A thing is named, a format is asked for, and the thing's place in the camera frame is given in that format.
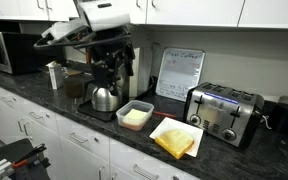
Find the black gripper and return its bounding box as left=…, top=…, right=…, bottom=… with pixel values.
left=88, top=33, right=135, bottom=96

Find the yellow toasted bread slice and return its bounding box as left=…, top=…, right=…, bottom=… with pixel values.
left=155, top=129, right=194, bottom=159

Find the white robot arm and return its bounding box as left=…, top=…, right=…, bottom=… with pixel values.
left=33, top=0, right=135, bottom=96

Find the clear plastic lunch box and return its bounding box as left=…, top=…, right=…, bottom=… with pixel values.
left=116, top=100, right=154, bottom=131

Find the pale bread slice in box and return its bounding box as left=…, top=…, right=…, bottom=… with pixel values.
left=124, top=109, right=147, bottom=125

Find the white square plate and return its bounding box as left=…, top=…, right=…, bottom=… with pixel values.
left=149, top=117, right=203, bottom=157

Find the steel coffee carafe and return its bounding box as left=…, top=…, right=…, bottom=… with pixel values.
left=91, top=87, right=122, bottom=112

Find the brown cup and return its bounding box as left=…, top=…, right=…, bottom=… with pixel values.
left=63, top=77, right=83, bottom=98

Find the commercial coffee maker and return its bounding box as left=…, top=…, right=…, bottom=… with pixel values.
left=77, top=46, right=142, bottom=123

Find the small whiteboard with writing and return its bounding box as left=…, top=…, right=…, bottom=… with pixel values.
left=155, top=47, right=205, bottom=102

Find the red pen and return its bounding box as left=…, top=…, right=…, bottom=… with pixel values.
left=153, top=111, right=176, bottom=118

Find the black microwave oven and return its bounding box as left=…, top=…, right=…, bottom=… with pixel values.
left=0, top=32, right=64, bottom=75

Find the silver four-slot toaster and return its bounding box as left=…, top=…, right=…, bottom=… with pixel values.
left=183, top=82, right=264, bottom=149

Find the orange black clamp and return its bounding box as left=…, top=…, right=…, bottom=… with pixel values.
left=12, top=143, right=50, bottom=168

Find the black pegboard cart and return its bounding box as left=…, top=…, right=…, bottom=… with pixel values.
left=0, top=138, right=51, bottom=180

